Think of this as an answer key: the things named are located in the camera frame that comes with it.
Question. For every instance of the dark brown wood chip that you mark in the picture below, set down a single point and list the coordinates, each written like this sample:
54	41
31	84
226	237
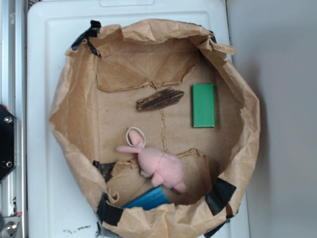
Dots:
160	100

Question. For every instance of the pink plush bunny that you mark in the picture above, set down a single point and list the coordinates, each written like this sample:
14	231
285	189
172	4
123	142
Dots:
162	168

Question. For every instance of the green rectangular block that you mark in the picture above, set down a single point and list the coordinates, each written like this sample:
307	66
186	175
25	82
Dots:
203	105

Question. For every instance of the brown paper bag liner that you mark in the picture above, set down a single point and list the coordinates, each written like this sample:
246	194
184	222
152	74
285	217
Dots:
107	70

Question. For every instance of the blue ridged block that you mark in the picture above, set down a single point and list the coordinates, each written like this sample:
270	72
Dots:
149	200

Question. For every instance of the white plastic bin lid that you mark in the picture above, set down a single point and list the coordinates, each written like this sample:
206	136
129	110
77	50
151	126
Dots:
56	206

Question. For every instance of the black metal mounting plate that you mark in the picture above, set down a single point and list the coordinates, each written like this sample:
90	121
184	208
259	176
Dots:
7	143

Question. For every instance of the aluminium frame rail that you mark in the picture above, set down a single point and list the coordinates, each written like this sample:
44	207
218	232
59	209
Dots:
13	190

